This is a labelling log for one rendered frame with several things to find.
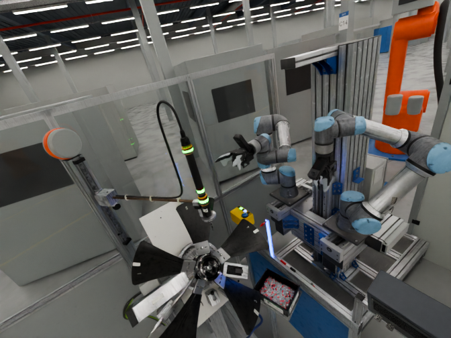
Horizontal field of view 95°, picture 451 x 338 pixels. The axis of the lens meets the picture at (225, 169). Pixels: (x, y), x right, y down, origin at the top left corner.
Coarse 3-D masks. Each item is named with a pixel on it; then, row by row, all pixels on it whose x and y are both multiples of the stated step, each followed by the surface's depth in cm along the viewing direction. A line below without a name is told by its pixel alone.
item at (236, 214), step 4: (236, 208) 160; (232, 212) 156; (236, 212) 156; (240, 212) 155; (244, 212) 154; (232, 216) 157; (236, 216) 152; (240, 216) 151; (248, 216) 149; (252, 216) 150; (232, 220) 161; (236, 220) 154; (240, 220) 148; (248, 220) 149; (252, 220) 152; (252, 224) 153
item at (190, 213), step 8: (184, 208) 115; (192, 208) 114; (184, 216) 115; (192, 216) 113; (184, 224) 114; (192, 224) 112; (200, 224) 110; (208, 224) 109; (192, 232) 112; (200, 232) 109; (208, 232) 108; (192, 240) 112; (200, 240) 109
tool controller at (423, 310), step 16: (384, 272) 79; (368, 288) 77; (384, 288) 75; (400, 288) 73; (368, 304) 83; (384, 304) 73; (400, 304) 70; (416, 304) 69; (432, 304) 67; (384, 320) 81; (400, 320) 70; (416, 320) 66; (432, 320) 65; (448, 320) 64; (416, 336) 70; (432, 336) 63; (448, 336) 61
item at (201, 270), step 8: (200, 256) 107; (208, 256) 102; (200, 264) 99; (208, 264) 101; (216, 264) 102; (192, 272) 107; (200, 272) 98; (208, 272) 100; (216, 272) 101; (208, 280) 98
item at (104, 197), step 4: (104, 188) 120; (96, 192) 116; (100, 192) 116; (104, 192) 115; (108, 192) 114; (112, 192) 115; (116, 192) 118; (96, 196) 114; (100, 196) 113; (104, 196) 112; (108, 196) 113; (112, 196) 115; (100, 200) 115; (104, 200) 114; (108, 200) 113; (112, 200) 115; (116, 200) 118; (100, 204) 117; (104, 204) 116; (108, 204) 114; (112, 204) 115
